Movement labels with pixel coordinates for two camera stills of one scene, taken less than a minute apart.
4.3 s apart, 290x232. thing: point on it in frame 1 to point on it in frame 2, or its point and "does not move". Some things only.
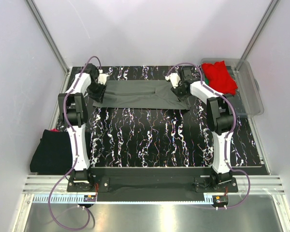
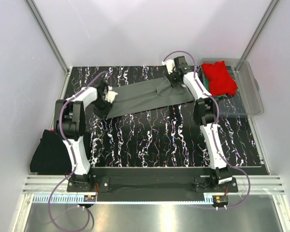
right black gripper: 181,98 to 172,83
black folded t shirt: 53,154 does not move
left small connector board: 91,198 does not move
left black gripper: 98,96 to 103,113
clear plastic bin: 248,98 does not move
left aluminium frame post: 48,34 does not move
